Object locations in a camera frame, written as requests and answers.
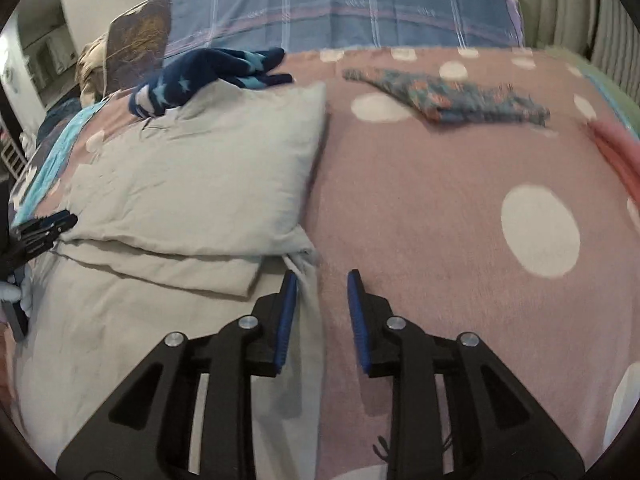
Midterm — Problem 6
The navy star pattern garment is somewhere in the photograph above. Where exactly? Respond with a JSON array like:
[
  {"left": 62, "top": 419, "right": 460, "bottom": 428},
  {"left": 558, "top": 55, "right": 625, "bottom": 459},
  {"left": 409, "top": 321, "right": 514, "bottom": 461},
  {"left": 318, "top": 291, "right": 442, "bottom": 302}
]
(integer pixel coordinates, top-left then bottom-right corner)
[{"left": 128, "top": 48, "right": 294, "bottom": 119}]

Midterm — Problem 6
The grey striped curtain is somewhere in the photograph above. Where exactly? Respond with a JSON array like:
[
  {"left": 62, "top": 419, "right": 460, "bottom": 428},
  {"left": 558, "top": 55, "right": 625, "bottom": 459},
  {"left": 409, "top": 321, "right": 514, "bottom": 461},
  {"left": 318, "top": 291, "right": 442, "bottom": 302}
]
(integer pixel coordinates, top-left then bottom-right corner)
[{"left": 512, "top": 0, "right": 639, "bottom": 102}]

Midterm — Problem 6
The beige clothes pile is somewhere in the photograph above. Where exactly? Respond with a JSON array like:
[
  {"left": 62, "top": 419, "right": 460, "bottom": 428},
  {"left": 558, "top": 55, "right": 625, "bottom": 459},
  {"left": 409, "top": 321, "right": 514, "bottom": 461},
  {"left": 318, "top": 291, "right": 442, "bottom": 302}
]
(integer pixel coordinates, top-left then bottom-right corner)
[{"left": 75, "top": 34, "right": 106, "bottom": 108}]

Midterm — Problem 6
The pink polka dot blanket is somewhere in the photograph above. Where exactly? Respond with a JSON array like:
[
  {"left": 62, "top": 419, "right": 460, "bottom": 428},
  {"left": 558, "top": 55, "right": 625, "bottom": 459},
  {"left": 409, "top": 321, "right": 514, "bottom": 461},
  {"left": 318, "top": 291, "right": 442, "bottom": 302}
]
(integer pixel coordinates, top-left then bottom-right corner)
[{"left": 12, "top": 49, "right": 639, "bottom": 479}]

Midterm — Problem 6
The floral patterned small garment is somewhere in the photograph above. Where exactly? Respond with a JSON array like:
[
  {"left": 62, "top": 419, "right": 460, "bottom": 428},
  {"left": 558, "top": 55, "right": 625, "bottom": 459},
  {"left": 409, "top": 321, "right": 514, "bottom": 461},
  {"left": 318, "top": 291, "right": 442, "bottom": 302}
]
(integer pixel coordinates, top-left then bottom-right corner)
[{"left": 342, "top": 68, "right": 550, "bottom": 126}]

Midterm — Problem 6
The blue plaid pillow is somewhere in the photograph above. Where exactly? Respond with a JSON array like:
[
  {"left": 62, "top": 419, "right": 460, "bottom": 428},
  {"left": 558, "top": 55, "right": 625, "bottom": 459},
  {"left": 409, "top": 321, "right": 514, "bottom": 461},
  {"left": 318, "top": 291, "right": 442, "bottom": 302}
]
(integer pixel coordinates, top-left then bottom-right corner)
[{"left": 164, "top": 0, "right": 524, "bottom": 63}]

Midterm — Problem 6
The light grey t-shirt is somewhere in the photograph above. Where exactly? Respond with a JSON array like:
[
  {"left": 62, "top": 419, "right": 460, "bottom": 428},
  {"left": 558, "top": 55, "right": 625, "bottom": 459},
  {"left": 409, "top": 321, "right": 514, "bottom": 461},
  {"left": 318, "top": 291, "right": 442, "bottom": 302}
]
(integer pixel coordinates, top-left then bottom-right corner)
[{"left": 13, "top": 81, "right": 326, "bottom": 479}]

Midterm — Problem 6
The light blue quilt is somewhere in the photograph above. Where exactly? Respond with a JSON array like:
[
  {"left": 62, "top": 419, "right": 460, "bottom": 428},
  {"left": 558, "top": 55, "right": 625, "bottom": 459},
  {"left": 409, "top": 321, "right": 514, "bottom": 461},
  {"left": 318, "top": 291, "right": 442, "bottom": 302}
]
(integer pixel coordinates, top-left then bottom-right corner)
[{"left": 10, "top": 99, "right": 107, "bottom": 228}]

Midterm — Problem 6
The dark tree pattern pillow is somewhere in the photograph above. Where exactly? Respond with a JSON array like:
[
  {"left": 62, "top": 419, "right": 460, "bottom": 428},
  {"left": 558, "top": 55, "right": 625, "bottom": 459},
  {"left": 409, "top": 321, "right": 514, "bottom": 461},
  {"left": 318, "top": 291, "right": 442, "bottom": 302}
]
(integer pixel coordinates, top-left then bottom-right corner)
[{"left": 104, "top": 0, "right": 171, "bottom": 94}]

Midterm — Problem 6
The pink folded garment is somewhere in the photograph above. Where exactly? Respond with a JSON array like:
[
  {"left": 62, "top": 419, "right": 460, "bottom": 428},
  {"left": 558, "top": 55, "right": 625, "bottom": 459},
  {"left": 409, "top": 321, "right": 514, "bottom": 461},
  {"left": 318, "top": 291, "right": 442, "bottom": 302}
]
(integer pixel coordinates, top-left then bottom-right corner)
[{"left": 587, "top": 119, "right": 640, "bottom": 205}]

